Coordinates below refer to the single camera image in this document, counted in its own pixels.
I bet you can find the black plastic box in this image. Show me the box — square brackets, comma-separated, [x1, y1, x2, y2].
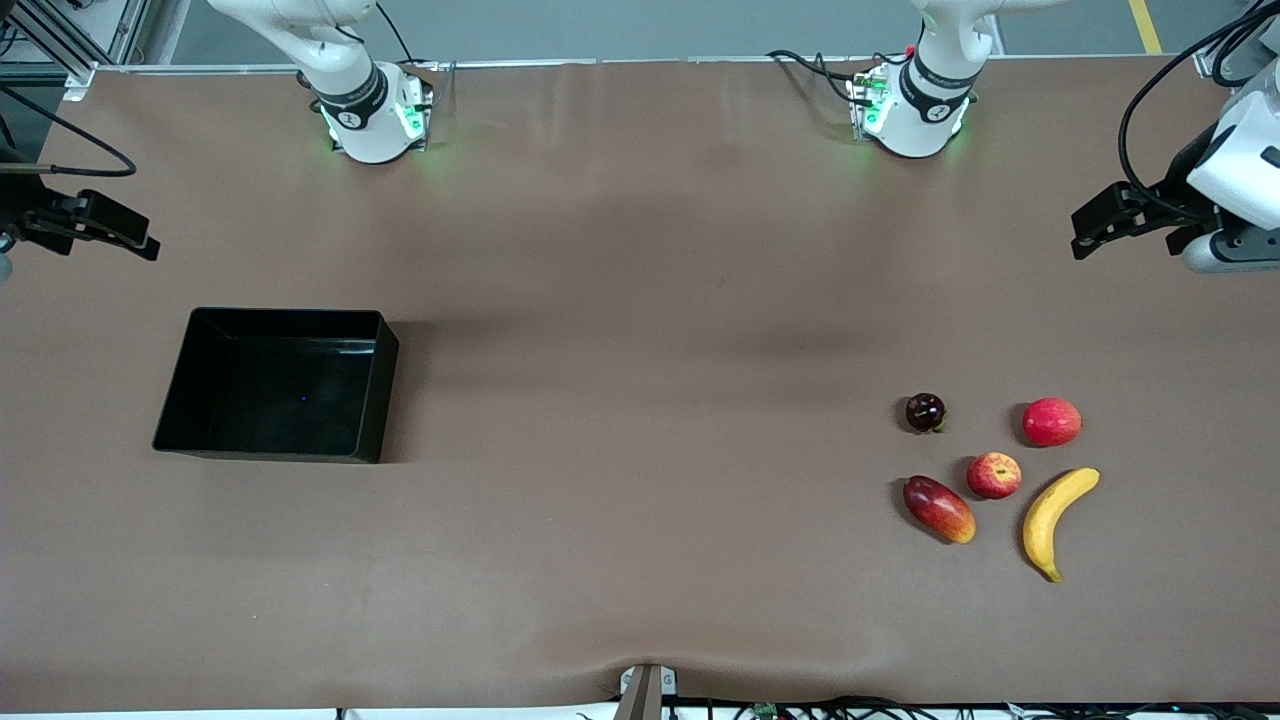
[152, 307, 400, 465]

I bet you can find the red yellow apple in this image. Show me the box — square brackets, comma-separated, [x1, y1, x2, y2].
[966, 451, 1023, 501]

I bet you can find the yellow banana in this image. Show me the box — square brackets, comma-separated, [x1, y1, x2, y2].
[1022, 467, 1101, 583]

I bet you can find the round red peach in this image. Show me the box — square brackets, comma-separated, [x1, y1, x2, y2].
[1022, 397, 1083, 448]

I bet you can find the dark purple mangosteen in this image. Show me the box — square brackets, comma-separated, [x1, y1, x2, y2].
[905, 392, 948, 435]

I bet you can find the red orange mango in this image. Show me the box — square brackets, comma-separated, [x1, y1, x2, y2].
[902, 475, 977, 545]

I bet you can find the brown table mat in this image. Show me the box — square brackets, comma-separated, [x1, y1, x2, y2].
[0, 55, 1280, 713]

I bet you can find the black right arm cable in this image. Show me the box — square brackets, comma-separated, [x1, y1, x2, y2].
[0, 85, 137, 179]

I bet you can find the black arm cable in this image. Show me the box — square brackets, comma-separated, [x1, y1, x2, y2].
[0, 85, 137, 179]
[1117, 0, 1280, 221]

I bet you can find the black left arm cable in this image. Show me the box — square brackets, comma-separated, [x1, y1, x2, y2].
[1117, 0, 1280, 221]

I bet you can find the aluminium frame profile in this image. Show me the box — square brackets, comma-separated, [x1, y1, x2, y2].
[1193, 0, 1280, 81]
[0, 0, 151, 101]

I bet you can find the black base power cable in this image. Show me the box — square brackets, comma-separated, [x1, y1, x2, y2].
[375, 0, 441, 71]
[768, 48, 871, 106]

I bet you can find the metal table edge rail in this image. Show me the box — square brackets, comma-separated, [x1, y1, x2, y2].
[62, 55, 1216, 76]

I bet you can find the metal table clamp bracket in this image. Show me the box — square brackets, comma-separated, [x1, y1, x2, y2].
[616, 663, 679, 720]

